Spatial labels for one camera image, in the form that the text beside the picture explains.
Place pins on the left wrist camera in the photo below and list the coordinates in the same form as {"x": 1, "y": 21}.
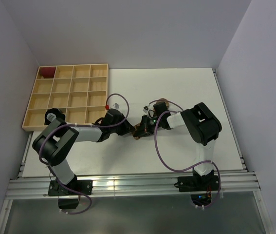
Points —
{"x": 114, "y": 106}

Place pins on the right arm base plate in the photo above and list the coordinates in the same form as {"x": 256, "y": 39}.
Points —
{"x": 197, "y": 183}

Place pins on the aluminium rail frame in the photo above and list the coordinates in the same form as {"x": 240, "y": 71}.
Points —
{"x": 133, "y": 192}

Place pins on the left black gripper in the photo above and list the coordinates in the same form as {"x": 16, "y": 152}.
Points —
{"x": 127, "y": 128}

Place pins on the black sock with blue marks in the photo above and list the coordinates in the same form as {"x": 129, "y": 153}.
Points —
{"x": 52, "y": 114}

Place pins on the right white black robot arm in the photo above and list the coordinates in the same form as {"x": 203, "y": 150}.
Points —
{"x": 201, "y": 123}

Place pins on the wooden compartment tray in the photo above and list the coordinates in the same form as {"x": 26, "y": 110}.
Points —
{"x": 79, "y": 91}

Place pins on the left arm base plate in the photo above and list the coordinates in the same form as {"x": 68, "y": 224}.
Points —
{"x": 75, "y": 187}

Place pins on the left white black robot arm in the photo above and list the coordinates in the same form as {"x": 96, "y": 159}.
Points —
{"x": 55, "y": 142}

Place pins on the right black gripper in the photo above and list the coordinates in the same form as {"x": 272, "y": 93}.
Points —
{"x": 144, "y": 129}

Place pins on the brown argyle sock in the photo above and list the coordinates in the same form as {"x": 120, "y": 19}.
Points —
{"x": 160, "y": 100}

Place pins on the red rolled sock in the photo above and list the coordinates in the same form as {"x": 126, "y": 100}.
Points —
{"x": 47, "y": 72}

